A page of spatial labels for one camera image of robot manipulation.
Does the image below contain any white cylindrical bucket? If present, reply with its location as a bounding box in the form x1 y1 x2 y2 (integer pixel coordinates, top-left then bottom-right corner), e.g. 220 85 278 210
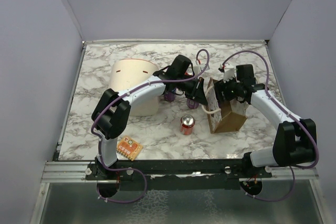
109 58 159 116

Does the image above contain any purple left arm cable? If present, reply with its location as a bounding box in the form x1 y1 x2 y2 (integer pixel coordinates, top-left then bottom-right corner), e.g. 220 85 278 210
90 48 211 204

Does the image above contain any red cola can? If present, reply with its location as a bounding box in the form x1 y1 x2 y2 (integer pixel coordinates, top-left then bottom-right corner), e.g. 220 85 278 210
185 69 194 76
180 114 195 135

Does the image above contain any red cola can far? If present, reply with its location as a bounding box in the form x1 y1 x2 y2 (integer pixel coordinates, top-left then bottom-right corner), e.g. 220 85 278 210
185 69 194 76

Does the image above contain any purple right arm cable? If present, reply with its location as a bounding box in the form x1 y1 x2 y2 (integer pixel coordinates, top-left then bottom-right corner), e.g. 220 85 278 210
222 50 320 202

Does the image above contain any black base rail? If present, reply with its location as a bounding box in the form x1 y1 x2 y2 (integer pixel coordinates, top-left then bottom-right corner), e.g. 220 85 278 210
86 159 271 191

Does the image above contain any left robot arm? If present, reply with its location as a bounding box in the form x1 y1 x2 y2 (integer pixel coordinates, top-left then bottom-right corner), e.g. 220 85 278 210
91 55 209 179

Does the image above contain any purple soda can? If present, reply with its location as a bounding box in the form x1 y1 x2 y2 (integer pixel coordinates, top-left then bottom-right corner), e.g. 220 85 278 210
186 99 199 109
163 90 176 102

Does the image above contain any orange snack packet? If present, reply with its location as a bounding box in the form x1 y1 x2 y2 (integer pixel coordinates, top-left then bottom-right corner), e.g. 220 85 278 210
117 136 143 161

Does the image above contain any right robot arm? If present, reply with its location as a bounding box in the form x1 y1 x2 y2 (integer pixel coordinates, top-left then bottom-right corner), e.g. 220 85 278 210
214 63 318 177

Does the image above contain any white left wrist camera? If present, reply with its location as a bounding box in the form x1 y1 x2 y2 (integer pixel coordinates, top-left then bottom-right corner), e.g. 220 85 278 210
193 64 209 75

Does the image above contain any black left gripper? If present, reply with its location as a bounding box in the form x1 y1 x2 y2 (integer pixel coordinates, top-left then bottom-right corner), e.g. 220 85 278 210
176 76 208 106

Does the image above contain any red cola can near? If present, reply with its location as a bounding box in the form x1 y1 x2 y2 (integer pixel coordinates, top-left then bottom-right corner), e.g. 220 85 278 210
180 114 195 135

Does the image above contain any aluminium frame rail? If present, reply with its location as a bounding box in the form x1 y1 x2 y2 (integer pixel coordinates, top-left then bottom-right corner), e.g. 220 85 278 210
40 161 319 183

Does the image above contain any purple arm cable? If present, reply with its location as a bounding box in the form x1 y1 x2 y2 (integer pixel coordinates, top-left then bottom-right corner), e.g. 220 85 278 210
90 48 211 204
222 50 320 202

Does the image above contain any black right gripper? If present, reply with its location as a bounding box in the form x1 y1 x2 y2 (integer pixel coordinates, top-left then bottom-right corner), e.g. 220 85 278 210
214 74 243 103

